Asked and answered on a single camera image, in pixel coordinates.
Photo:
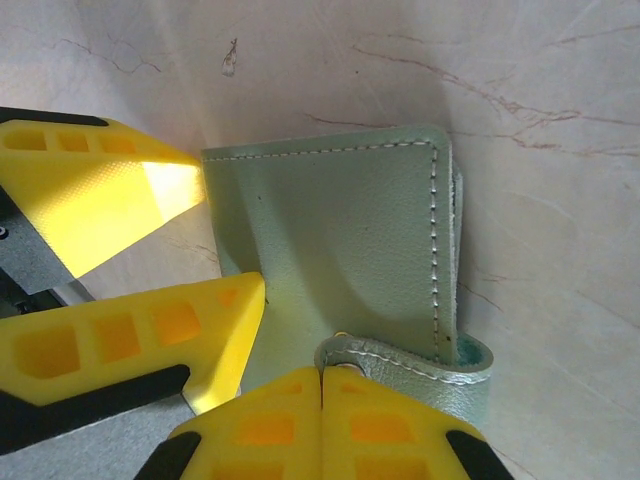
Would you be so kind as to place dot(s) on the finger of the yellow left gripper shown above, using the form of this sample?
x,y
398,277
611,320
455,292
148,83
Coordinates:
x,y
100,200
150,345

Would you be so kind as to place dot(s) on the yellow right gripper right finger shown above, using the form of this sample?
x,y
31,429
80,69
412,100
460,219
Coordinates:
x,y
380,430

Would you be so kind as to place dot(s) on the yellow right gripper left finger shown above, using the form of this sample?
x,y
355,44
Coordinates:
x,y
260,430

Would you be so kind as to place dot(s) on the green leather card holder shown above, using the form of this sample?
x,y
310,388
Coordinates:
x,y
350,225

